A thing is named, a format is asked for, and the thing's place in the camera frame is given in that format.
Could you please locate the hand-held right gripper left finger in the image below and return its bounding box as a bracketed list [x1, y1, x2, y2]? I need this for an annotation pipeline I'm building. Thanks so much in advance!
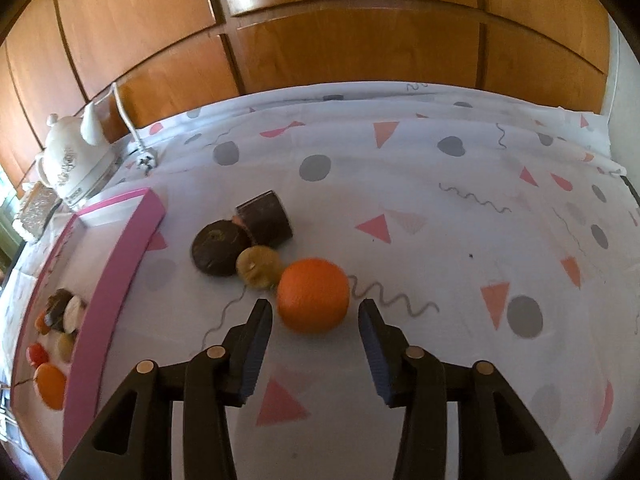
[60, 298, 274, 480]

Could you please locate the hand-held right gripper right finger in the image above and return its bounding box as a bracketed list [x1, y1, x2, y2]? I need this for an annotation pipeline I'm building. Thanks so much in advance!
[357, 298, 571, 480]

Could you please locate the orange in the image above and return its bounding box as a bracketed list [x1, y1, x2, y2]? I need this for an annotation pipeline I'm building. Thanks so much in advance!
[276, 258, 351, 335]
[32, 362, 68, 411]

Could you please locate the pink shallow cardboard tray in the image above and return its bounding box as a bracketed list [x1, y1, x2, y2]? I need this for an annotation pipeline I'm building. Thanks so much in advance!
[10, 187, 167, 467]

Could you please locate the dark-skinned cut vegetable piece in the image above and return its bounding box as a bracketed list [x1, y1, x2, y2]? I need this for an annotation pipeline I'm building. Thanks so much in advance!
[63, 295, 87, 334]
[234, 190, 294, 248]

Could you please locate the small tan potato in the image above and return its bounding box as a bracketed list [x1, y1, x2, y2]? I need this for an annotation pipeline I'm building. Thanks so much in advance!
[55, 332, 76, 364]

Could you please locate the dark brown water chestnut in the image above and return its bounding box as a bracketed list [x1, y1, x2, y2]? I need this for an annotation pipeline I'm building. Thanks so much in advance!
[190, 220, 250, 278]
[45, 288, 74, 332]

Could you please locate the small red tomato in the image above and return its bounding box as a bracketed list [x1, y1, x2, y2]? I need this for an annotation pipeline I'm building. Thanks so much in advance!
[26, 342, 51, 369]

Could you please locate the small tan longan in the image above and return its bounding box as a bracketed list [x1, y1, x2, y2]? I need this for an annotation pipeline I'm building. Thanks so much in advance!
[235, 245, 282, 291]

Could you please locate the patterned white tablecloth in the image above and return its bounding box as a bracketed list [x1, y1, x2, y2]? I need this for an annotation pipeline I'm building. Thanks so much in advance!
[0, 82, 640, 480]

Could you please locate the silver kettle base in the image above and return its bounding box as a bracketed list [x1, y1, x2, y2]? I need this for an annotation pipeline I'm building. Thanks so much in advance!
[61, 156, 125, 211]

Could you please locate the silver embossed tissue box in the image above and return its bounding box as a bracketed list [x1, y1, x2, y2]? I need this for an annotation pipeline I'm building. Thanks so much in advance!
[14, 182, 62, 242]

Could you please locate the white floral ceramic kettle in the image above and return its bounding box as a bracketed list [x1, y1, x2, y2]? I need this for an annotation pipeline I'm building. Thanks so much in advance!
[36, 104, 117, 201]

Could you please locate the white power cord with plug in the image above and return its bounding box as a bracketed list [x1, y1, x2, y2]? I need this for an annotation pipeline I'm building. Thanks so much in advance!
[106, 82, 162, 177]

